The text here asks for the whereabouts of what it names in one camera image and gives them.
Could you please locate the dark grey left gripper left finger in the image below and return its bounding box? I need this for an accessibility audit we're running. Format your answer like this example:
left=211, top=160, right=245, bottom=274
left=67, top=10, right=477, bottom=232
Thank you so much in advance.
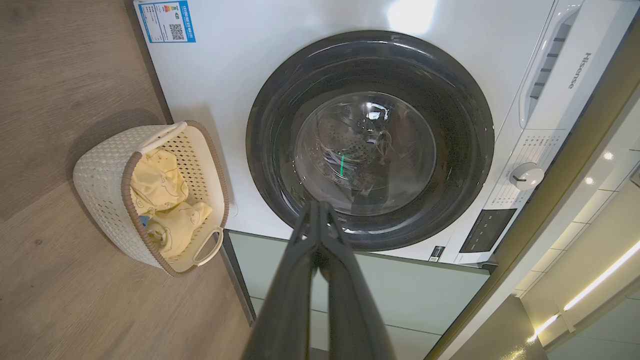
left=241, top=201, right=321, bottom=360

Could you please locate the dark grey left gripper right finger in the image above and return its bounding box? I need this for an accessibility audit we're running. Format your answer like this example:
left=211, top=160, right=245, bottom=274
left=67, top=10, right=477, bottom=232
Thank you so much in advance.
left=320, top=202, right=396, bottom=360

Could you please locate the pale yellow printed garment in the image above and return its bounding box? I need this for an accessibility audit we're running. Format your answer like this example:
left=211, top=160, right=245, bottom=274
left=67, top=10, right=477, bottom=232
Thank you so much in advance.
left=145, top=201, right=213, bottom=258

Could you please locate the washing machine door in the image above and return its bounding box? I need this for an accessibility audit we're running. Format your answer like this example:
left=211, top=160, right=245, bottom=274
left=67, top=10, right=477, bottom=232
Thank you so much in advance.
left=246, top=30, right=496, bottom=252

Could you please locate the pale yellow garment blue collar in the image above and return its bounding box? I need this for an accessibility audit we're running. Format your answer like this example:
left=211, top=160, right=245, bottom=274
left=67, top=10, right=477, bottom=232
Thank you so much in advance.
left=130, top=149, right=190, bottom=216

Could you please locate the white front-load washing machine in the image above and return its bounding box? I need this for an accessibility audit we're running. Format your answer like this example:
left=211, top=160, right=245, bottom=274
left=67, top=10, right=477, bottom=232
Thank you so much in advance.
left=134, top=0, right=640, bottom=266

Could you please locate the black display panel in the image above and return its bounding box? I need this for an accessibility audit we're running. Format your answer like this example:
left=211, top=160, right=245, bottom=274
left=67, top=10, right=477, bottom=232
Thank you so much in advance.
left=459, top=208, right=517, bottom=254

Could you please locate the cream perforated laundry basket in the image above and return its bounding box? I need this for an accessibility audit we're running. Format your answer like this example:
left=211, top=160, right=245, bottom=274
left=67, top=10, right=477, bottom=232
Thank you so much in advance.
left=73, top=120, right=231, bottom=278

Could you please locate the silver control knob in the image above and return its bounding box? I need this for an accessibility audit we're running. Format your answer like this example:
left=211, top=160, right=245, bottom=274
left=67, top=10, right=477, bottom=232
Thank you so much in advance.
left=509, top=162, right=545, bottom=191

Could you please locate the LED light strip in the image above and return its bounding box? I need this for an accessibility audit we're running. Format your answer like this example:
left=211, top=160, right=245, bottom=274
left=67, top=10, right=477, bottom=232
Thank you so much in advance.
left=525, top=240, right=640, bottom=346

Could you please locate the blue energy label sticker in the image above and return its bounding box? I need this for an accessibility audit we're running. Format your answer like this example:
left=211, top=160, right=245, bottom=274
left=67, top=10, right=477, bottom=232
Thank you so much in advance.
left=136, top=0, right=197, bottom=44

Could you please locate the white detergent drawer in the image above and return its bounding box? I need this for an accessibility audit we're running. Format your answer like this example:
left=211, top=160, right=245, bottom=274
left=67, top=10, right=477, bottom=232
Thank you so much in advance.
left=518, top=0, right=640, bottom=131

